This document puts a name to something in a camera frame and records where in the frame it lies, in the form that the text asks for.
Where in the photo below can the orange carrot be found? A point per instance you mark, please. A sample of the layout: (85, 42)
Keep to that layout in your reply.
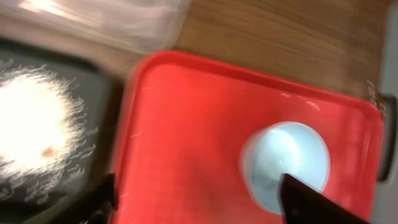
(48, 152)

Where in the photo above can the clear plastic bin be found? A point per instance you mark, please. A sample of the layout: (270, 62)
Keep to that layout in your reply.
(142, 26)

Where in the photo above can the white rice pile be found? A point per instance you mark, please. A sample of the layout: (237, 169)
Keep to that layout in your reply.
(37, 111)

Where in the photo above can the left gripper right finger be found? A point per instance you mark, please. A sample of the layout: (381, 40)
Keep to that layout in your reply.
(303, 205)

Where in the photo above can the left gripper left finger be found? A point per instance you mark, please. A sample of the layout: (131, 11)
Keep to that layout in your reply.
(94, 204)

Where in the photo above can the grey dishwasher rack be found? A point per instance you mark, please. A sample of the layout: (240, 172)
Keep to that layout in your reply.
(385, 198)

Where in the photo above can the black tray bin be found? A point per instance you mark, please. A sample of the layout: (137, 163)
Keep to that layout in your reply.
(89, 84)

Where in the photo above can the red serving tray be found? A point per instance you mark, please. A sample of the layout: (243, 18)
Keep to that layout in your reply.
(186, 118)

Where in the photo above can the light blue rice bowl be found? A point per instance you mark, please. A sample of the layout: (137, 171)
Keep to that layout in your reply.
(284, 148)

